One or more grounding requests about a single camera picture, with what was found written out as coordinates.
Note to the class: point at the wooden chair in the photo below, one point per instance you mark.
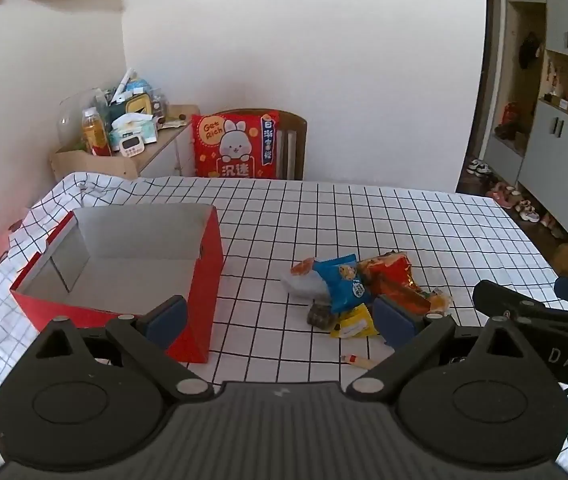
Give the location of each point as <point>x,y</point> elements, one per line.
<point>296,145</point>

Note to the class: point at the red rabbit cushion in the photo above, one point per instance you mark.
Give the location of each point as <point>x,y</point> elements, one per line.
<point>236,145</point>

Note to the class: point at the yellow green case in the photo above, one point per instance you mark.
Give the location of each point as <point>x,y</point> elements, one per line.
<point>137,105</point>

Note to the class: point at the red cardboard box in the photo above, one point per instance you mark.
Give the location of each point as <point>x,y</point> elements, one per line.
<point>203,280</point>

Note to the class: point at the white kitchen timer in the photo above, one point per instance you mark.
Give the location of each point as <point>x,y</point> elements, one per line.
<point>130,145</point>

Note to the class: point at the white orange snack packet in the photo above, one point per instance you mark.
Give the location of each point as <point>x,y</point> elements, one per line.
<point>301,282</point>

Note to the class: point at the tissue pack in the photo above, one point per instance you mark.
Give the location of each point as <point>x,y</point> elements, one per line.
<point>136,127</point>

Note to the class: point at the grey wardrobe cabinet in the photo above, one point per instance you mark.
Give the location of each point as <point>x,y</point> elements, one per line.
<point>564,160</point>

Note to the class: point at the yellow snack packet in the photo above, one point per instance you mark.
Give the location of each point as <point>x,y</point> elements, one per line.
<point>356,325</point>

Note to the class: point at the light blue pack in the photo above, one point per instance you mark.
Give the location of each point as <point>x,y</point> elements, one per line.
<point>139,84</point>

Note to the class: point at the brown candy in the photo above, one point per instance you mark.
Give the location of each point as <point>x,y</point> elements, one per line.
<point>320,316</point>

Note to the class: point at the small clear jar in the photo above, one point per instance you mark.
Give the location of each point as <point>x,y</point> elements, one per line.
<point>159,105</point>

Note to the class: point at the small orange candy packet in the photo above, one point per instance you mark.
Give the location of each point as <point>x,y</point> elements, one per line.
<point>440,301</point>

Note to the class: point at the row of shoes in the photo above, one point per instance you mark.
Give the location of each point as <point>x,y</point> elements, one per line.
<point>514,197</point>

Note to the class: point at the clear glass dome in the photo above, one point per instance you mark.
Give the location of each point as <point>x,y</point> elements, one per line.
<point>69,115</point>

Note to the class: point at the wooden side cabinet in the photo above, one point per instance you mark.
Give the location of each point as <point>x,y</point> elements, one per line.
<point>163,160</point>

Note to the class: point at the white tube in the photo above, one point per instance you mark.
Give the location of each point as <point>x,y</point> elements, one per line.
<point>124,84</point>

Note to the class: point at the orange juice bottle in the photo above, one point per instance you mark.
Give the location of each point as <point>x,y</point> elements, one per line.
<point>96,132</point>

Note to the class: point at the checked tablecloth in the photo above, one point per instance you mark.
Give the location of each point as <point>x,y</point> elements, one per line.
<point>314,220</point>

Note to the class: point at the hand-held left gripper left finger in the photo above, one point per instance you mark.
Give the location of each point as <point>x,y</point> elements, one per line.
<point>166,317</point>

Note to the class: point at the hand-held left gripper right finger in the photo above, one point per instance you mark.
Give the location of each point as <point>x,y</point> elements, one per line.
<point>391,317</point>

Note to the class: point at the blue snack packet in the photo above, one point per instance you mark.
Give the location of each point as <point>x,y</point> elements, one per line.
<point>344,282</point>

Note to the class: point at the red chip bag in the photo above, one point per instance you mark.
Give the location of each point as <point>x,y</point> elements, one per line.
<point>389,275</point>

